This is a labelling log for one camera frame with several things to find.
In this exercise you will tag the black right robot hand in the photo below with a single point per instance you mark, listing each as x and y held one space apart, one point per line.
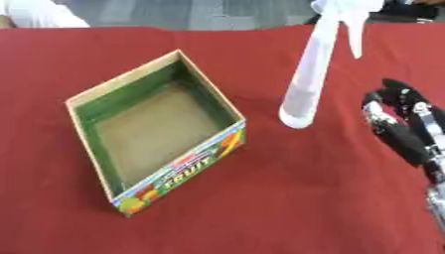
405 132

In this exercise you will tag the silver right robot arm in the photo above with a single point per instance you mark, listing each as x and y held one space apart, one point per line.
437 188

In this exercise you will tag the white spray bottle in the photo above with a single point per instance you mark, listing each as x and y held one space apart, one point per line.
310 86

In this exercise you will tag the open cardboard box green inside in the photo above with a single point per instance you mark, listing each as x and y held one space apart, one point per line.
156 132

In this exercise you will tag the black bag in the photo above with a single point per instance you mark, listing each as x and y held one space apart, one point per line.
408 10

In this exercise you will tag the person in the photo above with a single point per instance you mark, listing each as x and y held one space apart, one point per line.
40 15

